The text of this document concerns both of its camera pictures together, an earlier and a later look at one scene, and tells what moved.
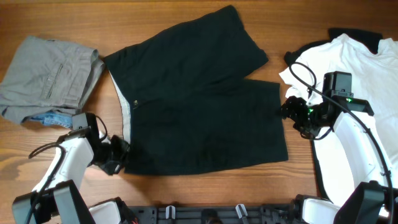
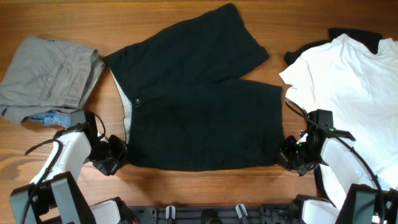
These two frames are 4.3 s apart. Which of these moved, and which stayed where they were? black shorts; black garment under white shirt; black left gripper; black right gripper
Moved: black right gripper
Stayed: black left gripper; black garment under white shirt; black shorts
